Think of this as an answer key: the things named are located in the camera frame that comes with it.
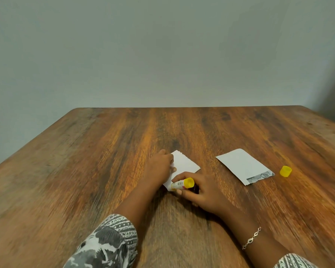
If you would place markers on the person's left fingers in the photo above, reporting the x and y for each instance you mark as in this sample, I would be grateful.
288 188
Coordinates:
167 160

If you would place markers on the white envelope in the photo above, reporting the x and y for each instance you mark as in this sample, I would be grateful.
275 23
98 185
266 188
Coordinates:
241 164

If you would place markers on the person's right thumb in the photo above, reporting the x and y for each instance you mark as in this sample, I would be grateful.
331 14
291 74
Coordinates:
182 175

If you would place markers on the person's right forearm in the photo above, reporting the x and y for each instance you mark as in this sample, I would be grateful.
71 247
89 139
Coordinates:
256 237

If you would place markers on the person's right hand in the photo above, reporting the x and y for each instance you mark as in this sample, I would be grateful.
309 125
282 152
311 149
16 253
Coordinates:
209 195

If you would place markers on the grey white patterned sleeve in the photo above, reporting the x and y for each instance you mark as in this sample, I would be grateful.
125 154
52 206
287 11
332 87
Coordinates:
106 245
294 262

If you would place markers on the yellow glue stick cap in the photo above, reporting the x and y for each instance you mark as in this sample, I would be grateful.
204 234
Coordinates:
285 171

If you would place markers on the person's left hand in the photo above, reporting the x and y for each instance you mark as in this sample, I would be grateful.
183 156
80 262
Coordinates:
157 171

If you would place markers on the yellow glue stick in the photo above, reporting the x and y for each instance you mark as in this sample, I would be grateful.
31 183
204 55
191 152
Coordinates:
184 183

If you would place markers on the white paper sheet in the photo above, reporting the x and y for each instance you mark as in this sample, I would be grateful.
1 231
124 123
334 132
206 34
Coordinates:
187 164

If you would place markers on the person's left forearm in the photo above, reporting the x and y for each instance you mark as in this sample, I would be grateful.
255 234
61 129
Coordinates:
135 202

